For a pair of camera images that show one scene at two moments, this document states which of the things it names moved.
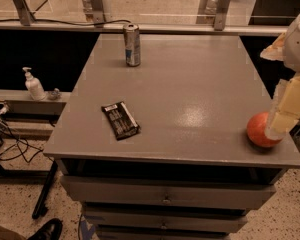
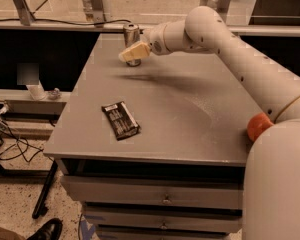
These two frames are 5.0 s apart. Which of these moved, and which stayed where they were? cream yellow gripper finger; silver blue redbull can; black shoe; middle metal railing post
Moved: cream yellow gripper finger
Stayed: silver blue redbull can; middle metal railing post; black shoe
